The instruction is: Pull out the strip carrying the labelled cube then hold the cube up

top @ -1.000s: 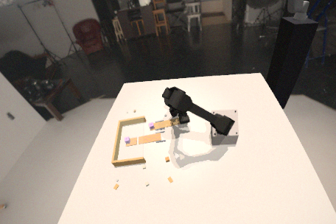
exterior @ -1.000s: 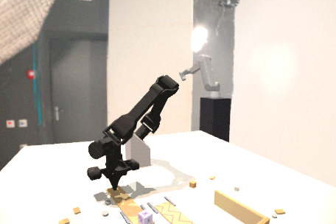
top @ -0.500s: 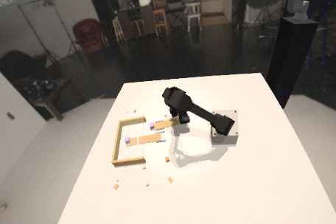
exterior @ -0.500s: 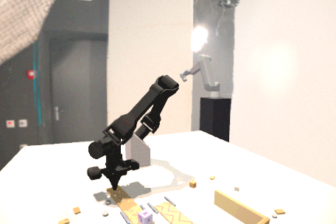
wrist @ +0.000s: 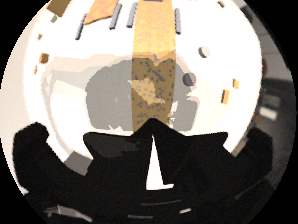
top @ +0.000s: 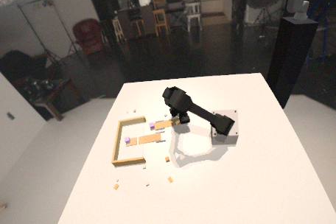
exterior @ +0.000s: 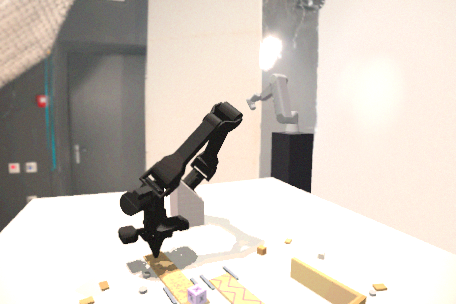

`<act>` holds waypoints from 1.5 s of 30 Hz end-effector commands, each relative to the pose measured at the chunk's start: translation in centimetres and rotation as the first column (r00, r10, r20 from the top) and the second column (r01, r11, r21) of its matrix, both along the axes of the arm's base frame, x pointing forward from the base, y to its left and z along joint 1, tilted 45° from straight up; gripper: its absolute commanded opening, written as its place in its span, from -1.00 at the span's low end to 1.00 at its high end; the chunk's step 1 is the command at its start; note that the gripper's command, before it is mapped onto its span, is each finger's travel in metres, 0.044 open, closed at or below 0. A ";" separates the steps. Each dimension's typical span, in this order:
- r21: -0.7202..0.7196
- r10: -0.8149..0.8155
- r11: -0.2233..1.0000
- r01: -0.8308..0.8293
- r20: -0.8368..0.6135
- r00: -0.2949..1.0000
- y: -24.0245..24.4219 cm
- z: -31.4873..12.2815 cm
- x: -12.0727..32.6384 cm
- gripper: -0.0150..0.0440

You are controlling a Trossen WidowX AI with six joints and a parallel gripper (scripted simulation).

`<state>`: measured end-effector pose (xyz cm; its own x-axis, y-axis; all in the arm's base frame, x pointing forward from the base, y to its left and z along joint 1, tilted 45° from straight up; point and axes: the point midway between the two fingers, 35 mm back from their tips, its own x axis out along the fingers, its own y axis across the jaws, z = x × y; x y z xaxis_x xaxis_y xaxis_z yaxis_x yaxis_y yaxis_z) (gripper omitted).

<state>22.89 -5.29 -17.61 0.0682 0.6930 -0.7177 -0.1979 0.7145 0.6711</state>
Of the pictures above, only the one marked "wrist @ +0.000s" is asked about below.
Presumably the small orange cube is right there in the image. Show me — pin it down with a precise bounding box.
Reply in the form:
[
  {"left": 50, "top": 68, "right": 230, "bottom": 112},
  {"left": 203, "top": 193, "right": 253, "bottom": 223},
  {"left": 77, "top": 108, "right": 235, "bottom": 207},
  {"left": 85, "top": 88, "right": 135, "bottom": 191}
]
[{"left": 39, "top": 52, "right": 49, "bottom": 65}]

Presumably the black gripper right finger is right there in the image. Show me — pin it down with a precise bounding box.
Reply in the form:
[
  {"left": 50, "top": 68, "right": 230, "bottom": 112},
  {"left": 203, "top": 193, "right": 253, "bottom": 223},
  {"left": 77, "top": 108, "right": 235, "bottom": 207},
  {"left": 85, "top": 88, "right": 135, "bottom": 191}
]
[{"left": 153, "top": 119, "right": 229, "bottom": 185}]

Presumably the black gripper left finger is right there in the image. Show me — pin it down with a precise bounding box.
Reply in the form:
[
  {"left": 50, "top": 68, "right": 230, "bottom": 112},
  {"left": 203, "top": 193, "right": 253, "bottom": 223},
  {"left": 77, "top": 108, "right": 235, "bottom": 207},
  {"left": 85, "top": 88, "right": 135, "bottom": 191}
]
[{"left": 82, "top": 119, "right": 154, "bottom": 181}]

